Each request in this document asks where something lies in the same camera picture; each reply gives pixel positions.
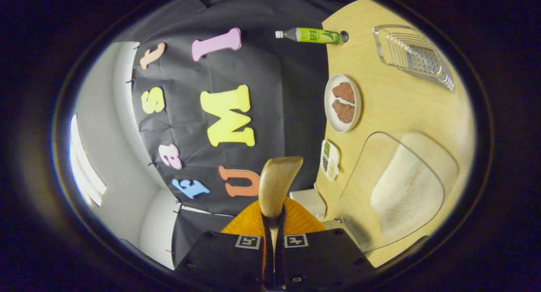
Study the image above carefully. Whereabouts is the brown meat piece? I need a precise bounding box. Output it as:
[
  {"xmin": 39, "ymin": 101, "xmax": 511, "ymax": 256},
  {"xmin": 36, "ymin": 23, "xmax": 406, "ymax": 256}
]
[
  {"xmin": 332, "ymin": 99, "xmax": 356, "ymax": 124},
  {"xmin": 332, "ymin": 82, "xmax": 356, "ymax": 105}
]

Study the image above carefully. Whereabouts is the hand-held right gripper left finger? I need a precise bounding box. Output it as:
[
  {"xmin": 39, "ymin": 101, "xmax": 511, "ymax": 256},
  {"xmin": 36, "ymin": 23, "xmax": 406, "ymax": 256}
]
[{"xmin": 174, "ymin": 197, "xmax": 275, "ymax": 292}]

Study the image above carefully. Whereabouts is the green drink bottle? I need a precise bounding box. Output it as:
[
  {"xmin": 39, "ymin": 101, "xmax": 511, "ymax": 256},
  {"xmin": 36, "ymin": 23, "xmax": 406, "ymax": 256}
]
[{"xmin": 275, "ymin": 27, "xmax": 341, "ymax": 45}]

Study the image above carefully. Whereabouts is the white divided dish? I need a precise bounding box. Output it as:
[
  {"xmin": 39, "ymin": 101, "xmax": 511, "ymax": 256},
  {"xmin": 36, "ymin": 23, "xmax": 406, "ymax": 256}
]
[{"xmin": 320, "ymin": 139, "xmax": 340, "ymax": 182}]

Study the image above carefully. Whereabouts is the wooden spoon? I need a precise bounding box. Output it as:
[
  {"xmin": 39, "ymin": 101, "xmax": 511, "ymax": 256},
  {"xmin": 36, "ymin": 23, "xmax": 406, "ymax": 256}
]
[{"xmin": 258, "ymin": 156, "xmax": 304, "ymax": 276}]

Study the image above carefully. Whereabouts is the white toaster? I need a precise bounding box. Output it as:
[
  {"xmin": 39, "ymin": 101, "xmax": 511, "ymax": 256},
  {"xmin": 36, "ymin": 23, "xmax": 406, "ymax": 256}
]
[{"xmin": 289, "ymin": 188, "xmax": 327, "ymax": 221}]

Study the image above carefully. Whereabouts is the large ceiling light panel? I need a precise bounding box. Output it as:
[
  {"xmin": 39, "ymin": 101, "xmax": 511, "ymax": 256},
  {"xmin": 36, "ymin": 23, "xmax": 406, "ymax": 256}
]
[{"xmin": 70, "ymin": 114, "xmax": 107, "ymax": 207}]

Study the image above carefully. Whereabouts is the clear plastic container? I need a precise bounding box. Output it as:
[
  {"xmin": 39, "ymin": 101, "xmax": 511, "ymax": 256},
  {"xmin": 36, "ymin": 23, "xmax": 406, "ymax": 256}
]
[{"xmin": 337, "ymin": 131, "xmax": 460, "ymax": 254}]

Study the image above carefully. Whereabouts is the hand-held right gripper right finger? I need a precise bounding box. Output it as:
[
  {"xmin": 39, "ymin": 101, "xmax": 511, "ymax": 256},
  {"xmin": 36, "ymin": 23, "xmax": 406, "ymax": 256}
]
[{"xmin": 277, "ymin": 197, "xmax": 377, "ymax": 292}]

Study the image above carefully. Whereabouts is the white round plate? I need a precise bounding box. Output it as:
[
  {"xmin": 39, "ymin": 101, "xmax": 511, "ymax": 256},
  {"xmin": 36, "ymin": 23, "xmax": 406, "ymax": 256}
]
[{"xmin": 324, "ymin": 74, "xmax": 362, "ymax": 134}]

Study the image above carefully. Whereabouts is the black backdrop cloth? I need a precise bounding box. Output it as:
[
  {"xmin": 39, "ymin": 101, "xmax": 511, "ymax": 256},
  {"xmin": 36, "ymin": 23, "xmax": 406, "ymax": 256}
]
[{"xmin": 123, "ymin": 0, "xmax": 364, "ymax": 267}]

